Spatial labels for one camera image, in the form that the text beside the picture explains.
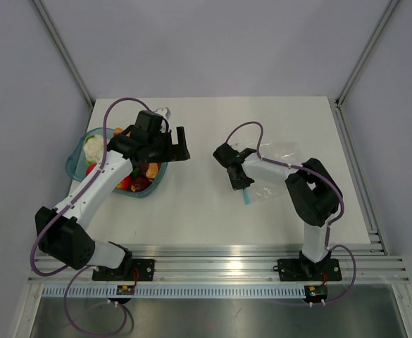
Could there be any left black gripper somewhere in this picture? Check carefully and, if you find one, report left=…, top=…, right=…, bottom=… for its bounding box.
left=147, top=127, right=189, bottom=164

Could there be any clear zip top bag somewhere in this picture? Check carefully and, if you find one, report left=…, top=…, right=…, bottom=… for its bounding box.
left=242, top=142, right=306, bottom=205

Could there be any red toy apple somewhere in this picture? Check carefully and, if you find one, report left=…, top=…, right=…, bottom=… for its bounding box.
left=116, top=175, right=132, bottom=191

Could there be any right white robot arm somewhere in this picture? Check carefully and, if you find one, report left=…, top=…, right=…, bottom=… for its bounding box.
left=213, top=142, right=344, bottom=280

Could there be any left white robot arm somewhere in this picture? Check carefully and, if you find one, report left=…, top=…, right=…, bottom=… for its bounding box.
left=30, top=111, right=190, bottom=280

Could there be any teal plastic food container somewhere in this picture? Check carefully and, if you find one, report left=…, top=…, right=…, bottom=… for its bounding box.
left=65, top=127, right=168, bottom=198

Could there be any white cauliflower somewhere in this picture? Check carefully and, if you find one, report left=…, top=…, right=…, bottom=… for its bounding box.
left=83, top=134, right=104, bottom=165

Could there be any red toy tomato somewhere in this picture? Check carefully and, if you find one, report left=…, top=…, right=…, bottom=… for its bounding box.
left=85, top=163, right=96, bottom=176

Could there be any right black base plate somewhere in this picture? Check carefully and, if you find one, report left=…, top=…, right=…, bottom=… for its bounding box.
left=273, top=258, right=342, bottom=282

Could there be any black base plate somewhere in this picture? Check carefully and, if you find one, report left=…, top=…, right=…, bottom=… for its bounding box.
left=92, top=258, right=155, bottom=282
left=273, top=258, right=342, bottom=282

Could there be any aluminium rail frame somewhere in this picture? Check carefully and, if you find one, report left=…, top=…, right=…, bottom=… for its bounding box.
left=27, top=244, right=409, bottom=285

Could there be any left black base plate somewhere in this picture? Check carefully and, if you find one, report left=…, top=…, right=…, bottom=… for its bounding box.
left=92, top=258, right=155, bottom=282

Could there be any white slotted cable duct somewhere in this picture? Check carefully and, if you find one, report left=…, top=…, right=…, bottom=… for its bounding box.
left=42, top=284, right=306, bottom=299

